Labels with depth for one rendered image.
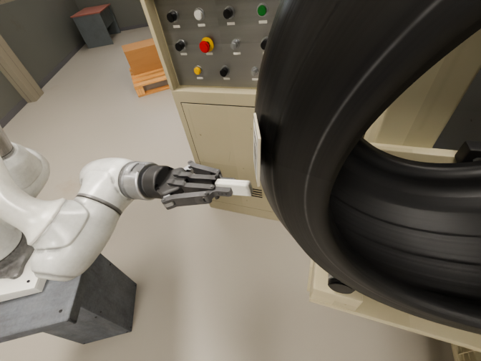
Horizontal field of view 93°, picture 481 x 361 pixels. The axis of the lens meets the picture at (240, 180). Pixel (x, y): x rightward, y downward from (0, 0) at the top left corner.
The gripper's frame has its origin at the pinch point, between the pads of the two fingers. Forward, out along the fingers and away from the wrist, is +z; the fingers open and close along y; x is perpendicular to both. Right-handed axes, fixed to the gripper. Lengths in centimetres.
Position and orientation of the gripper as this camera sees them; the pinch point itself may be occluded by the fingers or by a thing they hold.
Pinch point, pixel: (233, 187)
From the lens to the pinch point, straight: 44.7
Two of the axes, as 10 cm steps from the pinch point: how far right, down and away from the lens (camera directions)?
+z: 9.2, 0.5, -3.9
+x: 2.4, 7.1, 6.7
